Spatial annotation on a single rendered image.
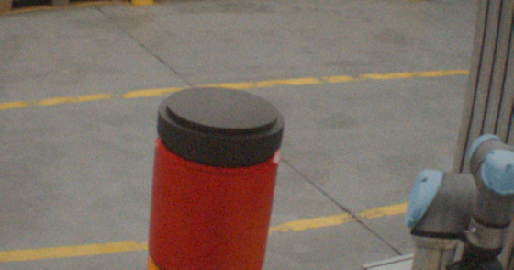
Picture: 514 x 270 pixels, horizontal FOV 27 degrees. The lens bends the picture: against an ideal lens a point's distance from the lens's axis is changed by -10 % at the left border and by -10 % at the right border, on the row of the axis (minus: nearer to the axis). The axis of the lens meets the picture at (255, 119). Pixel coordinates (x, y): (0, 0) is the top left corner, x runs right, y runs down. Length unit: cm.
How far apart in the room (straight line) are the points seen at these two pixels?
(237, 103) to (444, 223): 174
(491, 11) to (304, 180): 395
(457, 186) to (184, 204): 177
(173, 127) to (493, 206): 134
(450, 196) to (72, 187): 379
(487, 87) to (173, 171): 193
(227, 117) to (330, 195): 562
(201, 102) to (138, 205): 523
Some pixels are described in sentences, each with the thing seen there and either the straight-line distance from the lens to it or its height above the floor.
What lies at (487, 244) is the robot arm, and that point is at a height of 173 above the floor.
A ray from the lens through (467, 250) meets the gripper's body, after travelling 182.
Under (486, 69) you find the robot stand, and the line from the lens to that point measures 236.
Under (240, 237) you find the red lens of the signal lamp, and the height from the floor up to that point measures 229.
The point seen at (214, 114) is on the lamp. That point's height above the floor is 234.
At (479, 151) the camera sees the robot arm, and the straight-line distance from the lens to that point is 186.
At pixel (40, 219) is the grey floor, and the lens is 544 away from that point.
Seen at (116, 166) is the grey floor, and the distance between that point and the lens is 608.
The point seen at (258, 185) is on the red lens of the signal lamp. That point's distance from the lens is 46.
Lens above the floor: 250
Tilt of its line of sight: 21 degrees down
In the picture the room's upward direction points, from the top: 7 degrees clockwise
